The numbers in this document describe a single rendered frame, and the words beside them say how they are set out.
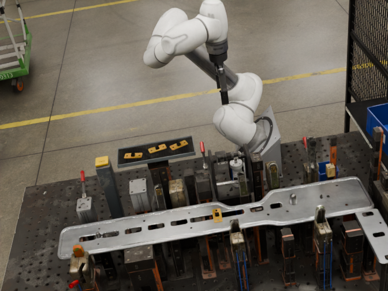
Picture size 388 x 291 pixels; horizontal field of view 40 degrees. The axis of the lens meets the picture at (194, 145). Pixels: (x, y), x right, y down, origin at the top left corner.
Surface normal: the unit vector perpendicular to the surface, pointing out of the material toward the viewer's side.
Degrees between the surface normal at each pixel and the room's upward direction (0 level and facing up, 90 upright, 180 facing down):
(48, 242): 0
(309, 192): 0
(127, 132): 0
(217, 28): 90
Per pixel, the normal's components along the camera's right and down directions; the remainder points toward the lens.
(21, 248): -0.14, -0.79
